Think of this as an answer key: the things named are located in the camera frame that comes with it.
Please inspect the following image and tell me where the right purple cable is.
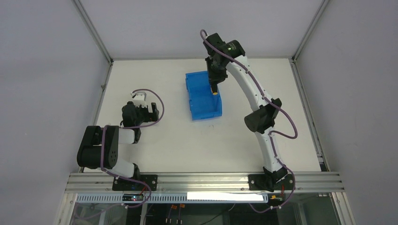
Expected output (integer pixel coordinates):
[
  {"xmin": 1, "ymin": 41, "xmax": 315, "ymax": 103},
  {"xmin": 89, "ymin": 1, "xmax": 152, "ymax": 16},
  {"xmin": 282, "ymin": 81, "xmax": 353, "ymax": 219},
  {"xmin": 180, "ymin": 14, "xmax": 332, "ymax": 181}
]
[{"xmin": 199, "ymin": 29, "xmax": 299, "ymax": 214}]

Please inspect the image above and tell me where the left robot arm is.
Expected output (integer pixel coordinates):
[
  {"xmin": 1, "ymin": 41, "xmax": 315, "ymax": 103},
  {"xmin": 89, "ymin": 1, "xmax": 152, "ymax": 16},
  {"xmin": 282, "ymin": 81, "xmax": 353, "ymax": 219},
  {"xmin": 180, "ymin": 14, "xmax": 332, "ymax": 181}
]
[{"xmin": 77, "ymin": 101, "xmax": 159, "ymax": 180}]

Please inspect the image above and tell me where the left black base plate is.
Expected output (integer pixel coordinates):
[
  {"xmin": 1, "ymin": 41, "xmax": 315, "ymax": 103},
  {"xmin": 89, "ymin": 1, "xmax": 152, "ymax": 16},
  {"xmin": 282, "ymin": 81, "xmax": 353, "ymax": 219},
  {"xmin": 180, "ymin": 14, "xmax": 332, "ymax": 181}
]
[{"xmin": 112, "ymin": 174, "xmax": 158, "ymax": 191}]

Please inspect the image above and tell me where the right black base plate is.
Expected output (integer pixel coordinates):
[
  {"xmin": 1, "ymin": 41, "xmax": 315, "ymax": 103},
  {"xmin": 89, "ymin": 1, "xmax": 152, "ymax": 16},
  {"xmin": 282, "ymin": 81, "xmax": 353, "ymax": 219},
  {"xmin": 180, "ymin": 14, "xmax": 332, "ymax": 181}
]
[{"xmin": 248, "ymin": 174, "xmax": 294, "ymax": 192}]

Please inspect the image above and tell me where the black orange screwdriver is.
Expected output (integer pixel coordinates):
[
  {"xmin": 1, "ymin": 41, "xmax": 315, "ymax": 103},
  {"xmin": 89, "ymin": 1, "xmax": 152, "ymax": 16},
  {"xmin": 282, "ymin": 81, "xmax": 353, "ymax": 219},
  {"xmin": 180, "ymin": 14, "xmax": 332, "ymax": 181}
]
[{"xmin": 210, "ymin": 84, "xmax": 218, "ymax": 95}]

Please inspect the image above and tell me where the right aluminium frame post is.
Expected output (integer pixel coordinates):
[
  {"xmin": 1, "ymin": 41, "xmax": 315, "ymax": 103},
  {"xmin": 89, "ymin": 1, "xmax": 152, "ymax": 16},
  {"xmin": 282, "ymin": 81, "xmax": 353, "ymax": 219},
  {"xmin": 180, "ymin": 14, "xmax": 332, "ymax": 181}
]
[{"xmin": 291, "ymin": 0, "xmax": 330, "ymax": 62}]

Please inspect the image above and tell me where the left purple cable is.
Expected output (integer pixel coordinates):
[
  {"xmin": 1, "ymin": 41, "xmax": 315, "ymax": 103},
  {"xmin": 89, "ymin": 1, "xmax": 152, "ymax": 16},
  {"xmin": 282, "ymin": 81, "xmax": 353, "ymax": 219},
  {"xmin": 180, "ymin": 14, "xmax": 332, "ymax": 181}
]
[{"xmin": 100, "ymin": 89, "xmax": 165, "ymax": 209}]

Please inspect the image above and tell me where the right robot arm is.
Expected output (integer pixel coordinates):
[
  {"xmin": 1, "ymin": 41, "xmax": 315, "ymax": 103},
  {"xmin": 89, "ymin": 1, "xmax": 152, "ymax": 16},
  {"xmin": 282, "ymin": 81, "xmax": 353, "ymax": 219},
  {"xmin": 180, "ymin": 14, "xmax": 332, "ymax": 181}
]
[{"xmin": 200, "ymin": 30, "xmax": 288, "ymax": 192}]

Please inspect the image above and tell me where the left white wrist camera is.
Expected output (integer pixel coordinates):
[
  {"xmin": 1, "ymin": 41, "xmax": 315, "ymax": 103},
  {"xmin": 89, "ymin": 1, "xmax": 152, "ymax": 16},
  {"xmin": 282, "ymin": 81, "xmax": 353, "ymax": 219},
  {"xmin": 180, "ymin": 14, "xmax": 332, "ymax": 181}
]
[{"xmin": 130, "ymin": 91, "xmax": 147, "ymax": 108}]

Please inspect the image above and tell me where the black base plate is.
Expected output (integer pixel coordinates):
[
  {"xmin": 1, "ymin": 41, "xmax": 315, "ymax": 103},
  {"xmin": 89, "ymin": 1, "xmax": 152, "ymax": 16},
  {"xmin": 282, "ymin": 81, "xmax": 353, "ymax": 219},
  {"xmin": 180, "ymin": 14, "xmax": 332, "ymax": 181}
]
[
  {"xmin": 248, "ymin": 174, "xmax": 294, "ymax": 192},
  {"xmin": 112, "ymin": 174, "xmax": 158, "ymax": 191}
]

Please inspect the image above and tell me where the purple cable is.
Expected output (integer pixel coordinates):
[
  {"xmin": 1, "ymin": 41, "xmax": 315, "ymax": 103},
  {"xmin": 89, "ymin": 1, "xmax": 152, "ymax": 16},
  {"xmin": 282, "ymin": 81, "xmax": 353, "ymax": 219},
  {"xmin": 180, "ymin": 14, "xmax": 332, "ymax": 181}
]
[
  {"xmin": 199, "ymin": 29, "xmax": 299, "ymax": 214},
  {"xmin": 100, "ymin": 89, "xmax": 165, "ymax": 209}
]

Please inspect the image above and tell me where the left aluminium frame post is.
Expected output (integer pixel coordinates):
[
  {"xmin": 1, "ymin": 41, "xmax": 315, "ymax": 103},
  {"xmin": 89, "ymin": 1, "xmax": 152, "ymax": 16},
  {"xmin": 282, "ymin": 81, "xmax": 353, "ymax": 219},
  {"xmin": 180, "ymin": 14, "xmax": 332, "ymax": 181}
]
[{"xmin": 71, "ymin": 0, "xmax": 113, "ymax": 64}]

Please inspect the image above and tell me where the white slotted cable duct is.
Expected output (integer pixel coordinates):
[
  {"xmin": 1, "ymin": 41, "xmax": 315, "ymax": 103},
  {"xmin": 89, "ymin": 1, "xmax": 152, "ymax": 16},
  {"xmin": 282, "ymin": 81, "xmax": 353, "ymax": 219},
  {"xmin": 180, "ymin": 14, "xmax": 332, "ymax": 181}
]
[{"xmin": 76, "ymin": 192, "xmax": 268, "ymax": 203}]

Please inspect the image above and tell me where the small green circuit board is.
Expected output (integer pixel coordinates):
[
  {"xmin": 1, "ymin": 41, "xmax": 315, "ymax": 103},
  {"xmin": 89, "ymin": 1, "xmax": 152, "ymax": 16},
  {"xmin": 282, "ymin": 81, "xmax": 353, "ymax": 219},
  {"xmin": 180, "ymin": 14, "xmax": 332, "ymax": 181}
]
[{"xmin": 122, "ymin": 194, "xmax": 144, "ymax": 202}]

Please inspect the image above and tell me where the aluminium frame post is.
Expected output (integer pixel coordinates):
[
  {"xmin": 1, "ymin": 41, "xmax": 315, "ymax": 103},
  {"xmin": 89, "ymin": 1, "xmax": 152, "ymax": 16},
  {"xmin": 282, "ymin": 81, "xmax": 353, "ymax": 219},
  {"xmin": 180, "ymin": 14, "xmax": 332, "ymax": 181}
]
[
  {"xmin": 71, "ymin": 0, "xmax": 113, "ymax": 64},
  {"xmin": 291, "ymin": 0, "xmax": 330, "ymax": 62}
]

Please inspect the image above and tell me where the blue plastic bin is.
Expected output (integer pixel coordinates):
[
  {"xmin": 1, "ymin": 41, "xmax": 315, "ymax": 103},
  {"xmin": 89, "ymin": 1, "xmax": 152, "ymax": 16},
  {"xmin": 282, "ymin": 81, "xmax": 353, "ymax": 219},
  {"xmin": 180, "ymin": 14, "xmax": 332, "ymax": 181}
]
[{"xmin": 185, "ymin": 71, "xmax": 222, "ymax": 120}]

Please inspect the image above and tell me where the aluminium front rail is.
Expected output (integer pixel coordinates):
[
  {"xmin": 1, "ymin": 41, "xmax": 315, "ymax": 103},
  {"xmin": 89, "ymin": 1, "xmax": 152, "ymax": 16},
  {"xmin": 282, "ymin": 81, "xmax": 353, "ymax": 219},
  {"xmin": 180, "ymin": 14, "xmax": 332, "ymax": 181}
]
[{"xmin": 65, "ymin": 172, "xmax": 345, "ymax": 194}]

